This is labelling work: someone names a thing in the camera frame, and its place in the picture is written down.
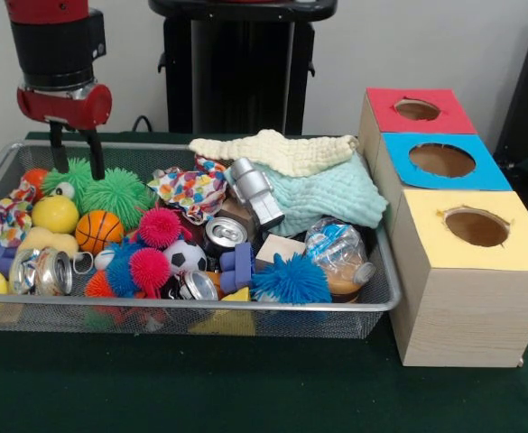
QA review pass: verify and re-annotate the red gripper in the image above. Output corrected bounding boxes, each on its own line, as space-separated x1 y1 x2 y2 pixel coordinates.
16 82 114 180

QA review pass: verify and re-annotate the pale yellow plush toy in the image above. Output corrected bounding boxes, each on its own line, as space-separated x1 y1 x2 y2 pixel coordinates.
17 226 80 261

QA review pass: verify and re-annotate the white cloth with colourful dots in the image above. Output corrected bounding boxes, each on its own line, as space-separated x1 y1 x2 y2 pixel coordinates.
147 155 228 226

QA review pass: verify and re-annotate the cream waffle cloth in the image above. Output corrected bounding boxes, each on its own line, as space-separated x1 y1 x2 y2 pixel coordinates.
188 129 360 178

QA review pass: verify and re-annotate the mint green waffle cloth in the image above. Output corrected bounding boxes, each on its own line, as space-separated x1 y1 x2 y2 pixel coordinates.
225 152 390 236

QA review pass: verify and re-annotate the wooden box with three holes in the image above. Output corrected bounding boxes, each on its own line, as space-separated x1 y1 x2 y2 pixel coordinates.
356 87 528 369

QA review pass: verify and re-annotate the yellow smooth ball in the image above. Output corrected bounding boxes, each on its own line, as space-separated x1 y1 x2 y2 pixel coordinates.
31 196 80 235

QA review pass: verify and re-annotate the small orange basketball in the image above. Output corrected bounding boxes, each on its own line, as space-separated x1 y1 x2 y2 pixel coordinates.
74 210 125 256

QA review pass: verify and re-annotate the silver toy robot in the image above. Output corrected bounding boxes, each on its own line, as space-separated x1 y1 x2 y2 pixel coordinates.
224 156 286 231

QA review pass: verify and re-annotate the blue spiky rubber ball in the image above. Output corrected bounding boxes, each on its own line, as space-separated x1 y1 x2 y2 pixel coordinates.
250 253 335 304

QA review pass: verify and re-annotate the crushed clear plastic bottle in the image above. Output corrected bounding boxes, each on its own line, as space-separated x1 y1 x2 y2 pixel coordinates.
303 217 378 283

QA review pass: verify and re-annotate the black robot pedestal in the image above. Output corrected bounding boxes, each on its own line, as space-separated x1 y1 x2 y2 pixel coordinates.
148 0 339 136

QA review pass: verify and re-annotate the silver wire mesh bin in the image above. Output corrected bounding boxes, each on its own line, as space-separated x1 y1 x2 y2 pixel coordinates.
0 139 403 340

